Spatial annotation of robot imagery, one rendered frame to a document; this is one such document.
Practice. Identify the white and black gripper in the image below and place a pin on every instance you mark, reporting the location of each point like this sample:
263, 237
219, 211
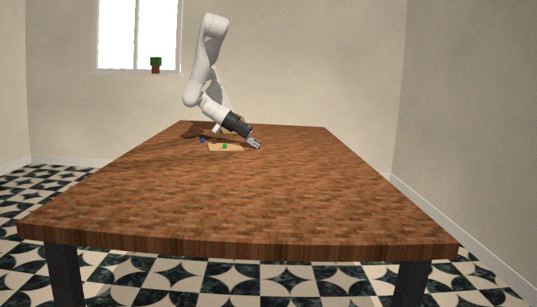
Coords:
231, 121

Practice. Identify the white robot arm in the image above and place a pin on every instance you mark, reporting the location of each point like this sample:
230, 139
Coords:
215, 27

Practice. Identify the tan square mat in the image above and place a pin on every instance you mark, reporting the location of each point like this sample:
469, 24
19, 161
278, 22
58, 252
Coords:
230, 147

